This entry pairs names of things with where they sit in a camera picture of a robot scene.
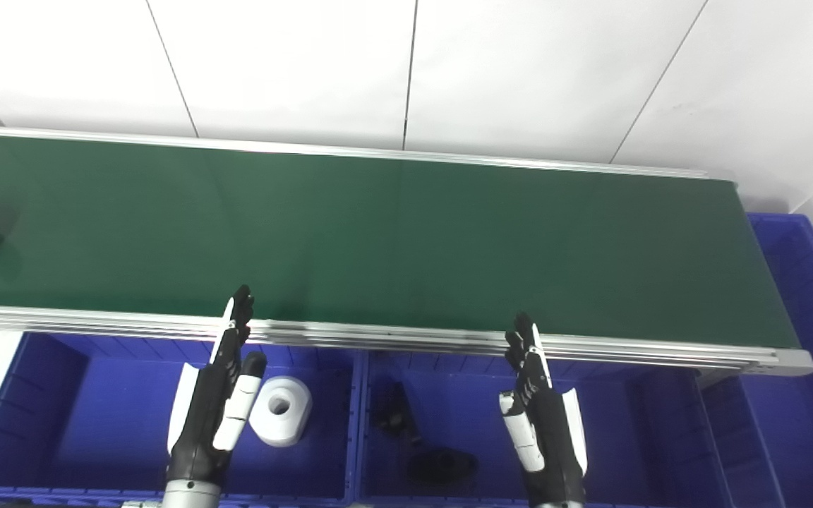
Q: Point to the empty blue bin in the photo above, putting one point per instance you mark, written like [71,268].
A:
[802,395]

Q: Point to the green conveyor belt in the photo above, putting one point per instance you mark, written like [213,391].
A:
[406,240]
[392,336]

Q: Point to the black angular part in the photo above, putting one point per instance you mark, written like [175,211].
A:
[394,413]

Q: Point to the blue bin with white part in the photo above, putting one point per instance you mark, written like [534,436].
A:
[96,423]

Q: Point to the blue bin with black parts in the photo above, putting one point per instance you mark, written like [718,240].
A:
[653,437]

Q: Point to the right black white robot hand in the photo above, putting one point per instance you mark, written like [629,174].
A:
[553,437]

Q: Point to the white round part with hole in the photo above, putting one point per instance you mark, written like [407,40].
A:
[293,416]

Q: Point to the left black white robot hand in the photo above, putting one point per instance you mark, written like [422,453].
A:
[203,416]

